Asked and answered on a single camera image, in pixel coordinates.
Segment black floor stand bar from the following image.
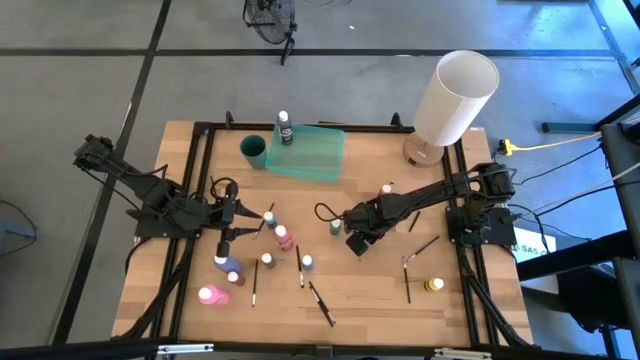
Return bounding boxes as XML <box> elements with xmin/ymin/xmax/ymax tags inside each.
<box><xmin>541</xmin><ymin>93</ymin><xmax>640</xmax><ymax>135</ymax></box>

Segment white shade wooden base lamp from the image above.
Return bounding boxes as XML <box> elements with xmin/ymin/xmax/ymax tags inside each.
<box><xmin>402</xmin><ymin>49</ymin><xmax>501</xmax><ymax>170</ymax></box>

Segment large pink paint bottle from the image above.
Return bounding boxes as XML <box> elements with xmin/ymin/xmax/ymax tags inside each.
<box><xmin>197</xmin><ymin>284</ymin><xmax>232</xmax><ymax>308</ymax></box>

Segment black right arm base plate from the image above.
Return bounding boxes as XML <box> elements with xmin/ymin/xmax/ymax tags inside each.
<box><xmin>444</xmin><ymin>205</ymin><xmax>518</xmax><ymax>247</ymax></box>

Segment teal translucent plastic bin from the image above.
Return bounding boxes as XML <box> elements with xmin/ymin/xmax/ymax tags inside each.
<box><xmin>264</xmin><ymin>123</ymin><xmax>347</xmax><ymax>184</ymax></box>

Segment large blue paint bottle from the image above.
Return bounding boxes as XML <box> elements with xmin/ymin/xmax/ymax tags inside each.
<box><xmin>213</xmin><ymin>254</ymin><xmax>245</xmax><ymax>275</ymax></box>

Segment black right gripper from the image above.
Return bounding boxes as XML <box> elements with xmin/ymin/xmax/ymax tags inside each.
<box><xmin>342</xmin><ymin>195</ymin><xmax>401</xmax><ymax>258</ymax></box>

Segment white printed sign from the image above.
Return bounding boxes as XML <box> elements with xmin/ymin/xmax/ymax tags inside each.
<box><xmin>512</xmin><ymin>227</ymin><xmax>551</xmax><ymax>265</ymax></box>

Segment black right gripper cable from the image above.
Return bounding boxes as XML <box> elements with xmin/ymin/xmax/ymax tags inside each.
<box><xmin>313</xmin><ymin>201</ymin><xmax>352</xmax><ymax>225</ymax></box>

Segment large black paint bottle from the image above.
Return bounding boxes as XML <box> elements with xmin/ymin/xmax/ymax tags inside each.
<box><xmin>276</xmin><ymin>110</ymin><xmax>296</xmax><ymax>147</ymax></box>

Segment black floor fan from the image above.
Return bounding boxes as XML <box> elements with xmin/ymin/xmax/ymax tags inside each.
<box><xmin>242</xmin><ymin>0</ymin><xmax>300</xmax><ymax>67</ymax></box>

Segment black paintbrush grey-blue bristles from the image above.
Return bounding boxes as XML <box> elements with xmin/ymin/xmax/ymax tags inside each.
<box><xmin>294</xmin><ymin>244</ymin><xmax>306</xmax><ymax>290</ymax></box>

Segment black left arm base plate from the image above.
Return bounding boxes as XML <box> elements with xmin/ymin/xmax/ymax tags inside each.
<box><xmin>133</xmin><ymin>207</ymin><xmax>204</xmax><ymax>240</ymax></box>

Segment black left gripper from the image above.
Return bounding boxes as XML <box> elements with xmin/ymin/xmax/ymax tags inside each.
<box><xmin>212</xmin><ymin>180</ymin><xmax>263</xmax><ymax>259</ymax></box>

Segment silver metal bracket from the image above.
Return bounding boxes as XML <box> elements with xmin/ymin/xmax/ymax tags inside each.
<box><xmin>157</xmin><ymin>343</ymin><xmax>215</xmax><ymax>357</ymax></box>
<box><xmin>433</xmin><ymin>347</ymin><xmax>494</xmax><ymax>360</ymax></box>

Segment black camera rig rail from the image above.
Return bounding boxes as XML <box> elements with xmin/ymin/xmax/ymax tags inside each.
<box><xmin>0</xmin><ymin>338</ymin><xmax>640</xmax><ymax>360</ymax></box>

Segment wide flat black paintbrush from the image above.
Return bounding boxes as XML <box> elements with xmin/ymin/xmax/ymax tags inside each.
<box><xmin>307</xmin><ymin>280</ymin><xmax>335</xmax><ymax>328</ymax></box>

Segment dark teal plastic cup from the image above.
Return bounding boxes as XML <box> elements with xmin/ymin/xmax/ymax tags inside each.
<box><xmin>239</xmin><ymin>134</ymin><xmax>270</xmax><ymax>170</ymax></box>

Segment black floor cable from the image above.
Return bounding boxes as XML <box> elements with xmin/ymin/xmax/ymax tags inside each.
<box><xmin>0</xmin><ymin>199</ymin><xmax>39</xmax><ymax>258</ymax></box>

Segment large red paint bottle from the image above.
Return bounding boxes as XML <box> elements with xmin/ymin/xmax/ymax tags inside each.
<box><xmin>272</xmin><ymin>224</ymin><xmax>296</xmax><ymax>253</ymax></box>

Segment yellow extension cable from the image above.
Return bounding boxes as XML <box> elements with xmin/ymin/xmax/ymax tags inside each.
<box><xmin>513</xmin><ymin>117</ymin><xmax>640</xmax><ymax>153</ymax></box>

